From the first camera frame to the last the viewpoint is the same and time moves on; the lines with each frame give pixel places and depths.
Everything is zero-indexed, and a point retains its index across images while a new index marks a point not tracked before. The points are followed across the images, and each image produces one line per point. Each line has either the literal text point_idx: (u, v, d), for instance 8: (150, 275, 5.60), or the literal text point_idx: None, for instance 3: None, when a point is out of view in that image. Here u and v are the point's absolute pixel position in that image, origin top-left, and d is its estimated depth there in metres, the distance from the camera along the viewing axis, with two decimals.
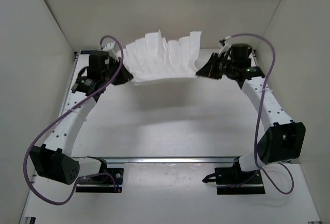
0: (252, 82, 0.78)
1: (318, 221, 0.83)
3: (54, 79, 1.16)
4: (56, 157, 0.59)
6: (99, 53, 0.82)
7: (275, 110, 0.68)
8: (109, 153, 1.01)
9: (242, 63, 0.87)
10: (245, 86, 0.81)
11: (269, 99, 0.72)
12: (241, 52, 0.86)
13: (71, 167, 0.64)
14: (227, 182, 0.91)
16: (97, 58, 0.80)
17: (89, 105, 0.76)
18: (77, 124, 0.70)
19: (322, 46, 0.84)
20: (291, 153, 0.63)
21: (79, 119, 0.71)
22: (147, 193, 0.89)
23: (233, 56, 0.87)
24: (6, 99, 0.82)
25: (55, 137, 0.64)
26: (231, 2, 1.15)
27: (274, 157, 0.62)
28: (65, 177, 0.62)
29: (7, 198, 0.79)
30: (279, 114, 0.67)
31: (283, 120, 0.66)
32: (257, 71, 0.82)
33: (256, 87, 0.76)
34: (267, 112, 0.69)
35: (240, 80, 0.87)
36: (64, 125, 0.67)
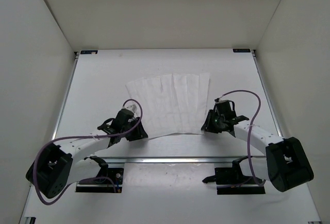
0: (242, 124, 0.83)
1: (318, 221, 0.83)
3: (54, 79, 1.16)
4: (64, 159, 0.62)
6: (127, 112, 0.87)
7: (266, 135, 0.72)
8: (109, 153, 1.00)
9: (228, 115, 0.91)
10: (236, 130, 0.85)
11: (258, 130, 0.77)
12: (224, 106, 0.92)
13: (62, 180, 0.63)
14: (226, 182, 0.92)
16: (124, 117, 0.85)
17: (103, 144, 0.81)
18: (87, 150, 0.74)
19: (322, 47, 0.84)
20: (302, 173, 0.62)
21: (94, 147, 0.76)
22: (147, 193, 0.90)
23: (219, 110, 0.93)
24: (6, 99, 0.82)
25: (70, 145, 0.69)
26: (231, 2, 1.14)
27: (286, 177, 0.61)
28: (52, 184, 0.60)
29: (7, 199, 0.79)
30: (270, 136, 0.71)
31: (277, 139, 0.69)
32: (240, 118, 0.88)
33: (244, 126, 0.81)
34: (260, 138, 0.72)
35: (231, 129, 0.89)
36: (81, 143, 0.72)
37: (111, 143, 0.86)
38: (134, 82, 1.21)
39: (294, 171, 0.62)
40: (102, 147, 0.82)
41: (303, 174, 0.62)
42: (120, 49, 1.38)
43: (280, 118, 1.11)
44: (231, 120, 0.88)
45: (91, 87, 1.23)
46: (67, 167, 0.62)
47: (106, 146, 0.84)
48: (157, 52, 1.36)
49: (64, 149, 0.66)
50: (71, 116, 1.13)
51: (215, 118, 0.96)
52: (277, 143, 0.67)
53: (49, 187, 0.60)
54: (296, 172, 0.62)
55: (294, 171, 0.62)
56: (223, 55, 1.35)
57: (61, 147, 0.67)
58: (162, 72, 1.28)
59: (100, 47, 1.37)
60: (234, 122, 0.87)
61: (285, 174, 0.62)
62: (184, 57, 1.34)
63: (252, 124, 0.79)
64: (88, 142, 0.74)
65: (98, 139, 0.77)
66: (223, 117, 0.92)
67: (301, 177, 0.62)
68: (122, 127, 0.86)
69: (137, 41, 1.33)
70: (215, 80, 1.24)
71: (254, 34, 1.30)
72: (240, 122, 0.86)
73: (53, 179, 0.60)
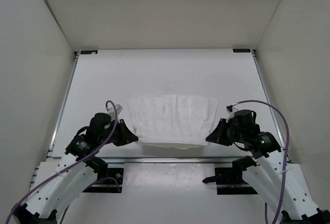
0: (271, 159, 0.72)
1: None
3: (54, 79, 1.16)
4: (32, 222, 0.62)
6: (100, 119, 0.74)
7: (300, 197, 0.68)
8: (108, 153, 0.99)
9: (250, 131, 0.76)
10: (259, 161, 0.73)
11: (290, 181, 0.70)
12: (246, 120, 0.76)
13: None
14: (227, 182, 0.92)
16: (98, 125, 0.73)
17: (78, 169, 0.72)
18: (61, 189, 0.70)
19: (322, 47, 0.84)
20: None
21: (66, 182, 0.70)
22: (147, 193, 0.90)
23: (240, 125, 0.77)
24: (6, 98, 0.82)
25: (36, 199, 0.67)
26: (231, 2, 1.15)
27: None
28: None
29: (7, 198, 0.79)
30: (304, 202, 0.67)
31: (310, 209, 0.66)
32: (270, 140, 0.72)
33: (276, 167, 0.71)
34: (293, 200, 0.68)
35: (254, 150, 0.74)
36: (47, 189, 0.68)
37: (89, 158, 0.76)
38: (135, 100, 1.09)
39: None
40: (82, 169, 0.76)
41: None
42: (120, 49, 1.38)
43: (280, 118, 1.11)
44: (258, 140, 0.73)
45: (91, 87, 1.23)
46: None
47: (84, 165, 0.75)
48: (157, 52, 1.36)
49: (31, 208, 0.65)
50: (71, 116, 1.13)
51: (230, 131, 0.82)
52: (311, 216, 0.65)
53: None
54: None
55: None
56: (222, 55, 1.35)
57: (29, 203, 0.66)
58: (162, 71, 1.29)
59: (100, 47, 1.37)
60: (262, 148, 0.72)
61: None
62: (184, 57, 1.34)
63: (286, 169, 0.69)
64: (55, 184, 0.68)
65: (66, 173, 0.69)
66: (245, 135, 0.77)
67: None
68: (98, 136, 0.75)
69: (138, 42, 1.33)
70: (215, 80, 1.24)
71: (254, 35, 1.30)
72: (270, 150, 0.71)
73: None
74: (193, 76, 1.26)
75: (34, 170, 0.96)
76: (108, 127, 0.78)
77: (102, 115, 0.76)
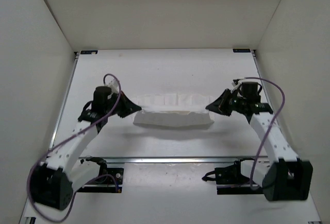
0: (261, 117, 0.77)
1: (318, 221, 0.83)
3: (54, 79, 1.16)
4: (55, 175, 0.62)
6: (102, 90, 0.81)
7: (281, 147, 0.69)
8: (109, 153, 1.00)
9: (251, 99, 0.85)
10: (252, 121, 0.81)
11: (275, 134, 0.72)
12: (251, 88, 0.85)
13: (67, 190, 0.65)
14: (226, 182, 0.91)
16: (101, 96, 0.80)
17: (92, 133, 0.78)
18: (78, 151, 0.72)
19: (322, 47, 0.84)
20: (296, 194, 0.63)
21: (82, 143, 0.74)
22: (146, 193, 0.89)
23: (244, 92, 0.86)
24: (6, 98, 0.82)
25: (57, 157, 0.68)
26: (231, 2, 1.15)
27: (279, 192, 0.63)
28: (59, 199, 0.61)
29: (7, 198, 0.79)
30: (285, 150, 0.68)
31: (290, 157, 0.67)
32: (264, 107, 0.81)
33: (263, 121, 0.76)
34: (273, 146, 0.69)
35: (248, 114, 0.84)
36: (67, 148, 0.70)
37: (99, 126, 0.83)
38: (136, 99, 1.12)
39: (292, 190, 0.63)
40: (94, 136, 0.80)
41: (296, 194, 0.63)
42: (120, 49, 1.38)
43: (280, 118, 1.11)
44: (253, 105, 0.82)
45: (92, 87, 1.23)
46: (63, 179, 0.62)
47: (96, 132, 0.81)
48: (157, 52, 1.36)
49: (52, 166, 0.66)
50: (71, 116, 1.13)
51: (234, 98, 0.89)
52: (290, 162, 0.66)
53: (57, 202, 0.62)
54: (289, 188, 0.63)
55: (291, 190, 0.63)
56: (222, 55, 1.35)
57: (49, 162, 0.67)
58: (162, 71, 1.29)
59: (100, 47, 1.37)
60: (256, 109, 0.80)
61: (280, 192, 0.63)
62: (184, 57, 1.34)
63: (273, 123, 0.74)
64: (74, 143, 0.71)
65: (83, 134, 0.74)
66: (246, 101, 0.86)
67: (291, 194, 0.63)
68: (104, 107, 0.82)
69: (138, 42, 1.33)
70: (215, 80, 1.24)
71: (254, 35, 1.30)
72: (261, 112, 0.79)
73: (55, 195, 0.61)
74: (193, 76, 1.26)
75: None
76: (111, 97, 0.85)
77: (104, 87, 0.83)
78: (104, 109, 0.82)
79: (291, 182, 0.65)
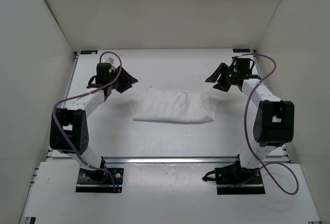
0: (251, 81, 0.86)
1: (318, 221, 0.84)
3: (54, 78, 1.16)
4: (77, 113, 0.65)
6: (104, 64, 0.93)
7: (266, 95, 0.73)
8: (109, 154, 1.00)
9: (244, 71, 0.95)
10: (244, 87, 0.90)
11: (263, 89, 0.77)
12: (243, 64, 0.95)
13: (84, 135, 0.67)
14: (227, 182, 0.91)
16: (104, 69, 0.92)
17: (100, 98, 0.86)
18: (90, 106, 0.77)
19: (322, 47, 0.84)
20: (285, 135, 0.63)
21: (93, 103, 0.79)
22: (147, 193, 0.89)
23: (237, 67, 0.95)
24: (6, 98, 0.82)
25: (74, 105, 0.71)
26: (231, 2, 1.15)
27: (266, 129, 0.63)
28: (79, 137, 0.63)
29: (7, 198, 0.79)
30: (270, 96, 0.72)
31: (274, 99, 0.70)
32: (254, 76, 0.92)
33: (252, 83, 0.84)
34: (260, 95, 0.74)
35: (241, 84, 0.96)
36: (82, 101, 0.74)
37: (106, 96, 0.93)
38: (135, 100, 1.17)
39: (279, 130, 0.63)
40: (100, 101, 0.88)
41: (285, 136, 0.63)
42: (120, 49, 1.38)
43: None
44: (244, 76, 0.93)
45: None
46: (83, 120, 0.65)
47: (103, 100, 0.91)
48: (157, 52, 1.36)
49: (71, 108, 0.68)
50: None
51: (229, 73, 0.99)
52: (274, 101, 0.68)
53: (78, 142, 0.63)
54: (277, 128, 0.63)
55: (278, 129, 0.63)
56: (222, 55, 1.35)
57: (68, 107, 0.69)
58: (162, 71, 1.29)
59: (100, 47, 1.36)
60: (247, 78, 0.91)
61: (267, 126, 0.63)
62: (184, 57, 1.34)
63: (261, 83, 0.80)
64: (88, 99, 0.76)
65: (95, 94, 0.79)
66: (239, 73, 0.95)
67: (280, 136, 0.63)
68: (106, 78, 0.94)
69: (138, 42, 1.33)
70: None
71: (254, 35, 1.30)
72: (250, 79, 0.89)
73: (76, 134, 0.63)
74: (193, 76, 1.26)
75: (34, 170, 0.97)
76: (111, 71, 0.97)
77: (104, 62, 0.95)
78: (108, 81, 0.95)
79: (280, 124, 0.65)
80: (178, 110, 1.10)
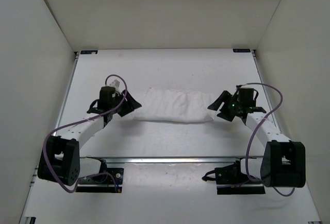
0: (254, 114, 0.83)
1: (318, 221, 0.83)
3: (54, 79, 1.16)
4: (70, 144, 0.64)
6: (109, 88, 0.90)
7: (274, 132, 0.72)
8: (109, 153, 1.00)
9: (246, 104, 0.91)
10: (248, 119, 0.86)
11: (268, 125, 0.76)
12: (246, 96, 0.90)
13: (75, 166, 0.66)
14: (227, 182, 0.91)
16: (108, 93, 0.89)
17: (99, 123, 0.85)
18: (87, 134, 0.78)
19: (322, 47, 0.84)
20: (294, 177, 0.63)
21: (90, 130, 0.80)
22: (146, 193, 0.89)
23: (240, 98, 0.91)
24: (6, 98, 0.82)
25: (70, 132, 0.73)
26: (230, 2, 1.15)
27: (276, 174, 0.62)
28: (68, 170, 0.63)
29: (7, 197, 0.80)
30: (278, 135, 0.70)
31: (282, 139, 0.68)
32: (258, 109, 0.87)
33: (257, 117, 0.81)
34: (267, 133, 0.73)
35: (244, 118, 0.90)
36: (79, 127, 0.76)
37: (105, 122, 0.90)
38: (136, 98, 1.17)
39: (288, 173, 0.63)
40: (100, 126, 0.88)
41: (294, 181, 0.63)
42: (120, 49, 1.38)
43: (280, 118, 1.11)
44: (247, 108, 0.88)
45: (91, 87, 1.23)
46: (75, 153, 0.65)
47: (102, 126, 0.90)
48: (157, 52, 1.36)
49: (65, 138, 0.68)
50: (71, 116, 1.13)
51: (232, 102, 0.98)
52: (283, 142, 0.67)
53: (65, 175, 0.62)
54: (286, 173, 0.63)
55: (287, 173, 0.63)
56: (222, 55, 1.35)
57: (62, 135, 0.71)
58: (162, 71, 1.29)
59: (100, 47, 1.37)
60: (250, 110, 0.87)
61: (276, 171, 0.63)
62: (184, 57, 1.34)
63: (266, 118, 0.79)
64: (85, 125, 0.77)
65: (93, 120, 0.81)
66: (241, 105, 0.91)
67: (288, 180, 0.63)
68: (109, 104, 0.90)
69: (138, 42, 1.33)
70: (215, 80, 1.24)
71: (254, 35, 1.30)
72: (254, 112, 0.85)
73: (66, 167, 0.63)
74: (193, 76, 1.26)
75: (35, 170, 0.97)
76: (114, 96, 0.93)
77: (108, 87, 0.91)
78: (110, 106, 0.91)
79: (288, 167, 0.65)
80: (178, 110, 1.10)
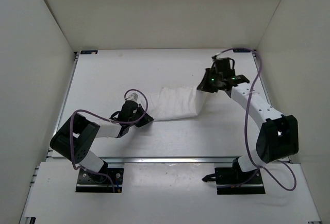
0: (241, 88, 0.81)
1: (318, 221, 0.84)
3: (54, 79, 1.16)
4: (92, 125, 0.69)
6: (131, 103, 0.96)
7: (265, 108, 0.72)
8: (110, 153, 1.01)
9: (226, 74, 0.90)
10: (233, 92, 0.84)
11: (257, 100, 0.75)
12: (224, 64, 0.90)
13: (86, 148, 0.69)
14: (226, 182, 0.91)
16: (129, 108, 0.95)
17: (116, 129, 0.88)
18: (103, 131, 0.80)
19: (322, 47, 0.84)
20: (289, 150, 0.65)
21: (109, 128, 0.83)
22: (147, 193, 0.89)
23: (217, 68, 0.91)
24: (6, 98, 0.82)
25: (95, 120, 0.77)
26: (230, 1, 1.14)
27: (273, 151, 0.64)
28: (80, 147, 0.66)
29: (6, 198, 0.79)
30: (268, 110, 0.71)
31: (274, 115, 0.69)
32: (240, 78, 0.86)
33: (244, 91, 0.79)
34: (258, 110, 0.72)
35: (228, 89, 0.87)
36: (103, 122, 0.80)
37: (120, 134, 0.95)
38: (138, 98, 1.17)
39: (284, 148, 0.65)
40: (114, 134, 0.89)
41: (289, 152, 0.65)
42: (120, 49, 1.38)
43: None
44: (229, 79, 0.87)
45: (91, 87, 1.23)
46: (93, 135, 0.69)
47: (117, 137, 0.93)
48: (157, 52, 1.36)
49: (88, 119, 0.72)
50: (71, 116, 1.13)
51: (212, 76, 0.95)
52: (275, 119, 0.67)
53: (77, 150, 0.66)
54: (281, 148, 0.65)
55: (283, 148, 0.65)
56: (222, 55, 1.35)
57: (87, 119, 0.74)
58: (161, 71, 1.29)
59: (100, 47, 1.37)
60: (233, 83, 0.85)
61: (273, 148, 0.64)
62: (183, 57, 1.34)
63: (252, 91, 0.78)
64: (106, 122, 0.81)
65: (114, 123, 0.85)
66: (221, 75, 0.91)
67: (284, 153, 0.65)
68: (128, 118, 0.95)
69: (138, 41, 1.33)
70: None
71: (254, 35, 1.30)
72: (238, 83, 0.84)
73: (80, 144, 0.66)
74: (193, 77, 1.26)
75: (35, 170, 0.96)
76: (135, 111, 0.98)
77: (132, 102, 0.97)
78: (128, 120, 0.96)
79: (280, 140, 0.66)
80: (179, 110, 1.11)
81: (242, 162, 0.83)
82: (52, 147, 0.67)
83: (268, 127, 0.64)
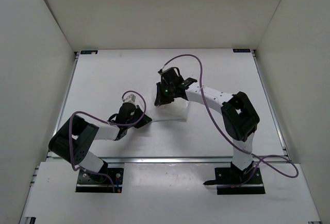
0: (191, 88, 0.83)
1: (318, 221, 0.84)
3: (54, 79, 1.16)
4: (91, 126, 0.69)
6: (129, 106, 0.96)
7: (218, 95, 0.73)
8: (110, 153, 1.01)
9: (176, 82, 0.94)
10: (190, 96, 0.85)
11: (209, 90, 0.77)
12: (170, 75, 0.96)
13: (84, 149, 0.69)
14: (227, 182, 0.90)
16: (126, 110, 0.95)
17: (114, 132, 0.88)
18: (102, 133, 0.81)
19: (322, 47, 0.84)
20: (252, 121, 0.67)
21: (108, 131, 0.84)
22: (147, 193, 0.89)
23: (166, 80, 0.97)
24: (6, 98, 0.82)
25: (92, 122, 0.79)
26: (230, 1, 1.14)
27: (241, 127, 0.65)
28: (79, 148, 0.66)
29: (6, 198, 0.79)
30: (221, 96, 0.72)
31: (227, 97, 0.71)
32: (188, 81, 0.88)
33: (196, 89, 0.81)
34: (213, 99, 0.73)
35: (182, 94, 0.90)
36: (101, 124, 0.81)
37: (118, 137, 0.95)
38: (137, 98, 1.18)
39: (248, 121, 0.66)
40: (113, 136, 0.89)
41: (253, 122, 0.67)
42: (120, 49, 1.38)
43: (279, 118, 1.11)
44: (180, 85, 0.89)
45: (91, 87, 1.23)
46: (91, 136, 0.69)
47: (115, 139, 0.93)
48: (157, 52, 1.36)
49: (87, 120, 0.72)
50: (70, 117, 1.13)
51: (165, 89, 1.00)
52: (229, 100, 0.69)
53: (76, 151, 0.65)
54: (246, 122, 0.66)
55: (246, 121, 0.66)
56: (222, 55, 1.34)
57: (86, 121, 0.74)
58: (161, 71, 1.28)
59: (100, 47, 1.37)
60: (184, 86, 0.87)
61: (240, 125, 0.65)
62: (183, 57, 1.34)
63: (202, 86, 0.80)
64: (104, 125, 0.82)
65: (112, 126, 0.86)
66: (172, 84, 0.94)
67: (249, 125, 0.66)
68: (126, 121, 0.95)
69: (138, 41, 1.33)
70: (214, 79, 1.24)
71: (254, 35, 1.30)
72: (190, 85, 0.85)
73: (79, 144, 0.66)
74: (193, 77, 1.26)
75: (35, 170, 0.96)
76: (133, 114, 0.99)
77: (130, 104, 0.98)
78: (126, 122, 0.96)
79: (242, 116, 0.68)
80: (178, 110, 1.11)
81: (238, 163, 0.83)
82: (51, 149, 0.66)
83: (227, 108, 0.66)
